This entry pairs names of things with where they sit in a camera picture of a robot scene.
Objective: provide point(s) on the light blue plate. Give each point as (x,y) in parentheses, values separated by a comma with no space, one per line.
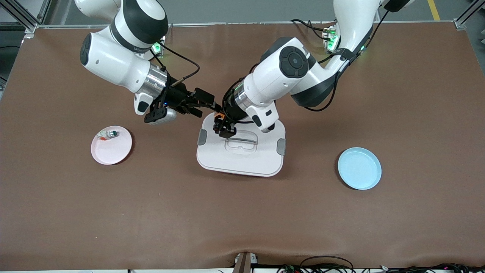
(360,168)

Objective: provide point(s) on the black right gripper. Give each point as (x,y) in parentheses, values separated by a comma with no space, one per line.
(177,96)

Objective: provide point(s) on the orange black switch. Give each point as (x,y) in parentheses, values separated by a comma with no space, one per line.
(219,112)

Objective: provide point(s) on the brown camera mount bracket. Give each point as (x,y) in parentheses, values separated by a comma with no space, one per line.
(242,263)

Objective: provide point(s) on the white lidded box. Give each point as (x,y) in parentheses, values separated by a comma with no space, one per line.
(242,163)

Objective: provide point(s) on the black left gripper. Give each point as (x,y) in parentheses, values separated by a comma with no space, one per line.
(230,110)

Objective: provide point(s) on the silver table edge rail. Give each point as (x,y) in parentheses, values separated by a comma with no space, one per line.
(227,24)

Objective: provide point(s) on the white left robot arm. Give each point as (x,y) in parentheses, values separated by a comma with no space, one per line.
(288,72)

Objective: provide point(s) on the small green switch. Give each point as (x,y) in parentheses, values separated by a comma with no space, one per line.
(113,134)

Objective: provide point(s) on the aluminium frame post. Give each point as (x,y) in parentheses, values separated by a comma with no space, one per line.
(466,19)
(22,17)

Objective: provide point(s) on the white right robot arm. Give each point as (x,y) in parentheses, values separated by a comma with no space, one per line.
(113,64)

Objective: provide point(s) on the pink plate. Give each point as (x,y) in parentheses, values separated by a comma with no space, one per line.
(111,151)

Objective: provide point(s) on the small white orange part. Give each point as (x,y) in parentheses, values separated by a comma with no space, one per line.
(102,135)

